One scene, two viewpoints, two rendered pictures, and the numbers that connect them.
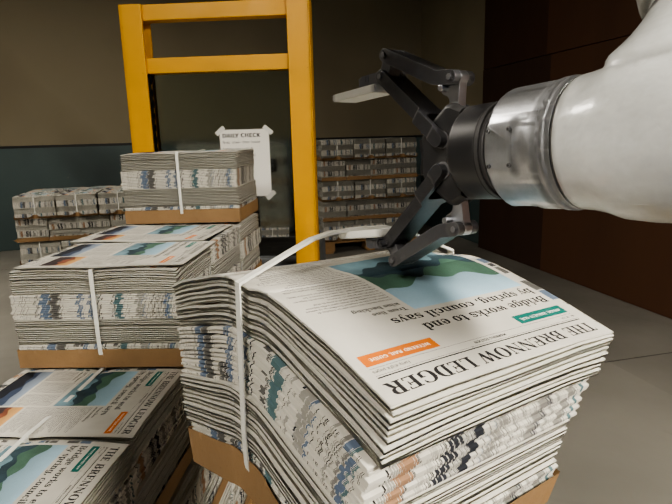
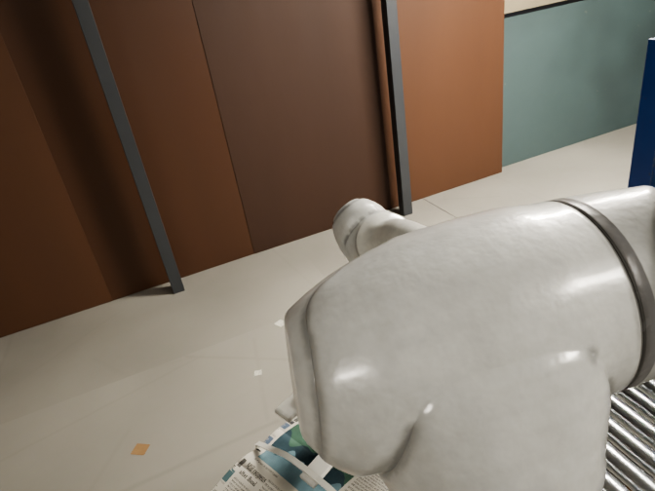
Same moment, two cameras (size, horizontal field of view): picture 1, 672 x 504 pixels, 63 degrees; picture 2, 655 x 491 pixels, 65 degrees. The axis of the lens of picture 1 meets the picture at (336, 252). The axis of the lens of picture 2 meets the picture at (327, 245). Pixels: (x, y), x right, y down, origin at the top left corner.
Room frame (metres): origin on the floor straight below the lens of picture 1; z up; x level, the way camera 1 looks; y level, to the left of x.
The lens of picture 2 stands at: (0.55, 0.50, 1.88)
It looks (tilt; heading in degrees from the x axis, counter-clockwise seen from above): 28 degrees down; 265
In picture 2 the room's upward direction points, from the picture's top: 10 degrees counter-clockwise
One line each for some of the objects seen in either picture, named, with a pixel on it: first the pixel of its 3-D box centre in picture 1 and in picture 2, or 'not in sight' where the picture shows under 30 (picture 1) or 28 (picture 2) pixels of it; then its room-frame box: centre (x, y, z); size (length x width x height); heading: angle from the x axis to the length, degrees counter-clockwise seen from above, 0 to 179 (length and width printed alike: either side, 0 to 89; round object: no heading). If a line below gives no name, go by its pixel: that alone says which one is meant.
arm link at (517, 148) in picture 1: (547, 146); not in sight; (0.40, -0.15, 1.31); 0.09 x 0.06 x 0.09; 125
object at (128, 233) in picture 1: (156, 232); not in sight; (1.58, 0.52, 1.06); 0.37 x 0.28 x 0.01; 85
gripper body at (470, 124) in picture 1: (468, 153); not in sight; (0.46, -0.11, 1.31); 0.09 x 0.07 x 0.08; 35
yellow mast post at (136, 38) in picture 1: (155, 235); not in sight; (2.34, 0.78, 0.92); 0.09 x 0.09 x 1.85; 86
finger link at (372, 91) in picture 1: (364, 94); (299, 399); (0.57, -0.03, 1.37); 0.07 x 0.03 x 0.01; 35
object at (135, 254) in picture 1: (124, 253); not in sight; (1.29, 0.51, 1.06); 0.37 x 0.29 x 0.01; 88
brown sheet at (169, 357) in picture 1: (127, 335); not in sight; (1.28, 0.52, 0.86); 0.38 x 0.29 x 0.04; 88
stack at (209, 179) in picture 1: (205, 332); not in sight; (1.88, 0.48, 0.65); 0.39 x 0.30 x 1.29; 86
